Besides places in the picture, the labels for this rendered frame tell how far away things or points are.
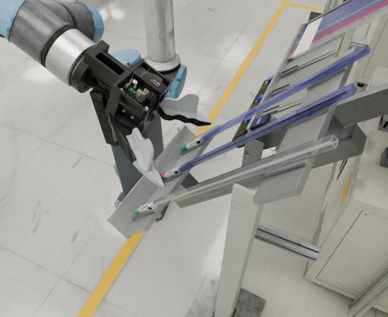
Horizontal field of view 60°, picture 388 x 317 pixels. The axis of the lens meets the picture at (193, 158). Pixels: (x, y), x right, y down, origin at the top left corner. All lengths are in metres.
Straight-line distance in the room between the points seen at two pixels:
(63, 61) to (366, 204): 0.83
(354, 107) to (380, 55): 1.60
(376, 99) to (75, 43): 0.59
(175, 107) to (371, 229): 0.76
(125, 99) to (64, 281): 1.18
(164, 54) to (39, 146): 1.21
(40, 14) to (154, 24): 0.51
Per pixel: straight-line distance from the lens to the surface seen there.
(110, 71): 0.48
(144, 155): 0.48
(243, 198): 0.69
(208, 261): 1.52
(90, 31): 0.64
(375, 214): 1.07
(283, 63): 1.24
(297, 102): 0.96
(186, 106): 0.55
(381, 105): 0.81
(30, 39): 0.55
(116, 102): 0.48
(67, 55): 0.52
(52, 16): 0.56
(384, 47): 2.38
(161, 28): 1.02
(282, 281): 1.53
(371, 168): 1.12
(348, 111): 0.83
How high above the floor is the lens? 1.38
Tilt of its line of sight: 49 degrees down
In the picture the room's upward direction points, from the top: straight up
